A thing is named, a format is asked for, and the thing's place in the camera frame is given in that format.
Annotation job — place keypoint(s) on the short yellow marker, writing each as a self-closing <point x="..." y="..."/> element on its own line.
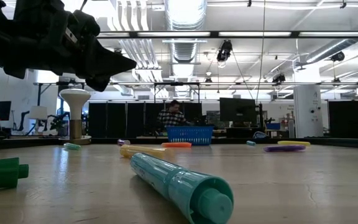
<point x="294" y="143"/>

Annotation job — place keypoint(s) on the small teal marker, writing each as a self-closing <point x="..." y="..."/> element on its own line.
<point x="250" y="143"/>

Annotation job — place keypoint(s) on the small green marker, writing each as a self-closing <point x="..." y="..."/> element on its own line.
<point x="72" y="146"/>

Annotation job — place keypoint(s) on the black overhead light bar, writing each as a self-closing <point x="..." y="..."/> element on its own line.
<point x="295" y="34"/>

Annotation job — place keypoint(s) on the black partition panels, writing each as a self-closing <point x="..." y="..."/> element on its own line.
<point x="117" y="119"/>
<point x="346" y="118"/>

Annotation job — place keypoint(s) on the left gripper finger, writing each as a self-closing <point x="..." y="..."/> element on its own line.
<point x="97" y="84"/>
<point x="107" y="63"/>

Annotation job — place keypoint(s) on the white mushroom lamp brass base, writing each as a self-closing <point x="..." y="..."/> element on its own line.
<point x="75" y="99"/>

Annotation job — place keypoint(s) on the person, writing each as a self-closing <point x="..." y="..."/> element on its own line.
<point x="171" y="119"/>

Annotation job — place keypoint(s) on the blue box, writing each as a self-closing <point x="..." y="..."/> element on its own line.
<point x="273" y="126"/>

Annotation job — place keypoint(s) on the black hanging camera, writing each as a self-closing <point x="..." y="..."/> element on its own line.
<point x="225" y="49"/>

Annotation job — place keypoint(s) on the blue plastic basket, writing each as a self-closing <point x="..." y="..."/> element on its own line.
<point x="190" y="135"/>

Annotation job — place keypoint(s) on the large dark monitor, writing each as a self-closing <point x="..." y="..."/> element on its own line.
<point x="238" y="112"/>

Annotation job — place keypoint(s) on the white column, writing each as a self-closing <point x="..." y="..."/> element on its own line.
<point x="308" y="109"/>

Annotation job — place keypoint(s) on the orange-red marker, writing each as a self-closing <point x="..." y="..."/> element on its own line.
<point x="176" y="144"/>

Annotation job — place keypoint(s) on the orange-yellow printed marker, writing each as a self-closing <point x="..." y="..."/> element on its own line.
<point x="141" y="151"/>

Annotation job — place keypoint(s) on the white shade table lamp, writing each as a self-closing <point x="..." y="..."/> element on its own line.
<point x="37" y="112"/>

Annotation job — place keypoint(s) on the silver ventilation duct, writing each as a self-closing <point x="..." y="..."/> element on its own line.
<point x="185" y="49"/>

